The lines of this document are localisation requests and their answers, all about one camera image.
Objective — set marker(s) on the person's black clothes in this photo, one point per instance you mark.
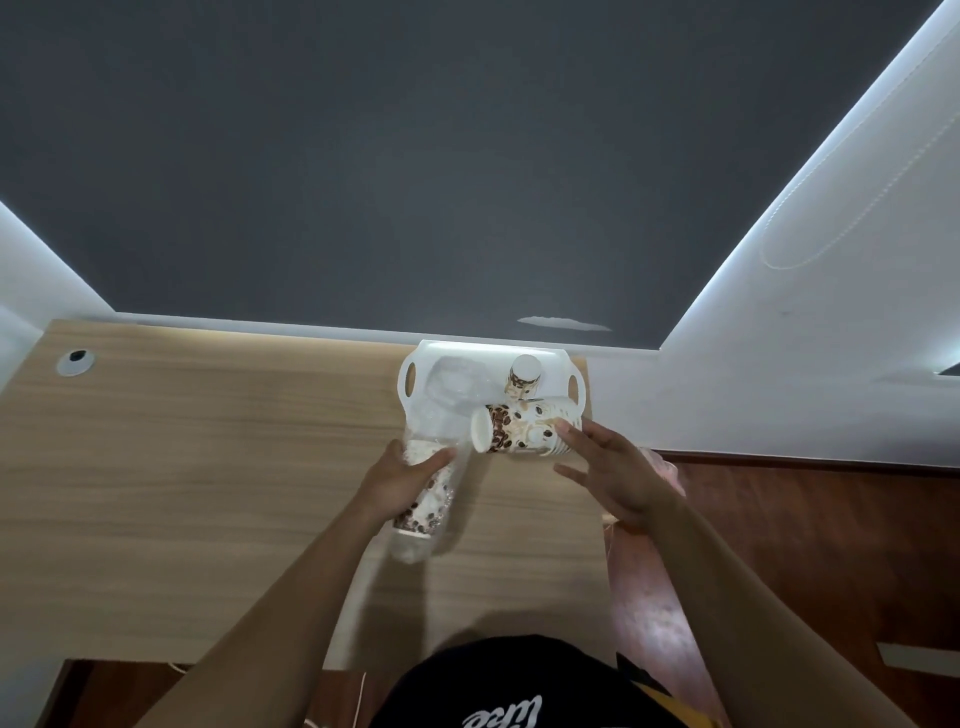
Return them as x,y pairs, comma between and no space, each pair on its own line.
510,682

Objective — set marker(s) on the person's right hand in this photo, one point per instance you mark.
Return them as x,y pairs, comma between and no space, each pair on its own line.
630,480

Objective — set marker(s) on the person's left forearm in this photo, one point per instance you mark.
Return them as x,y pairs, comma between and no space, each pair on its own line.
285,622

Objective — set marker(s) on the white plastic tray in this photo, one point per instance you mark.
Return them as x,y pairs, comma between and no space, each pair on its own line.
555,367

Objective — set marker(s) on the person's right forearm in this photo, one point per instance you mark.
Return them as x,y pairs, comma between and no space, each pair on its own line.
765,622

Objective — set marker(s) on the dark brown wooden baseboard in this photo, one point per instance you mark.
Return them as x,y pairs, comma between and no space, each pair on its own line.
825,463

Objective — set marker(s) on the person's left hand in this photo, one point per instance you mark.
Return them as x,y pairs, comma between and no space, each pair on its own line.
394,487

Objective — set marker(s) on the pink plastic bag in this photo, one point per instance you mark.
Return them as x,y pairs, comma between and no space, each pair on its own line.
667,472

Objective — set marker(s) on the coffee bean print paper cup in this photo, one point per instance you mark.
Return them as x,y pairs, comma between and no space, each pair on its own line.
523,375

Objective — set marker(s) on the clear plastic cup sleeve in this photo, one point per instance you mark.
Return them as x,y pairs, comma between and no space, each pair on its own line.
409,551

